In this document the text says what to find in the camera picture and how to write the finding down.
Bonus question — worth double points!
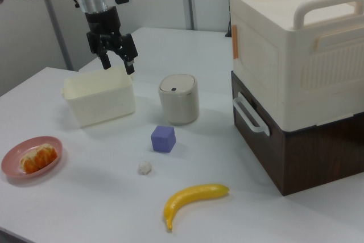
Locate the small crumpled white paper ball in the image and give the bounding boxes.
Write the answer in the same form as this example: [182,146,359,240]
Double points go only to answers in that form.
[138,160,152,176]

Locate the purple cube block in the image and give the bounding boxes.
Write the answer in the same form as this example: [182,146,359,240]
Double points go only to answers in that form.
[150,125,177,154]

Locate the toasted bread piece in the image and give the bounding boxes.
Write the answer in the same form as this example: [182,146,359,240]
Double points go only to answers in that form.
[19,143,59,174]

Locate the pink round plate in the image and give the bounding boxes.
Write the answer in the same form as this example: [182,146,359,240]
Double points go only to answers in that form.
[1,136,64,179]

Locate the small beige lidded trash can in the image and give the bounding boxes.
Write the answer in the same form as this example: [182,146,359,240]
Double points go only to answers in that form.
[158,74,200,125]

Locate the orange tape strip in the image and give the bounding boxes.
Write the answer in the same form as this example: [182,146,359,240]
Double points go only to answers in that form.
[231,24,240,60]

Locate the cream storage box with handles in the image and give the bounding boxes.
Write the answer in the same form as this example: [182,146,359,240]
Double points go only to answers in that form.
[229,0,364,127]

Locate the white toaster oven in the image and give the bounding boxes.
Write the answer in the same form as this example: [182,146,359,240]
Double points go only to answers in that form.
[230,71,364,197]

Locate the yellow banana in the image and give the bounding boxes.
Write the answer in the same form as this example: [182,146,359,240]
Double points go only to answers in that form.
[163,183,230,232]

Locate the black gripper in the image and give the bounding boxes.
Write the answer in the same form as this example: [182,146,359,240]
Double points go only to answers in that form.
[84,6,139,76]

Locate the white drawer handle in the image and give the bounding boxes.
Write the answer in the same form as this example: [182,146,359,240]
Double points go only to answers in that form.
[233,92,271,136]

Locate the cream plastic open bin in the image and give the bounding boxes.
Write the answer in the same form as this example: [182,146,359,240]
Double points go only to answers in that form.
[61,65,137,129]

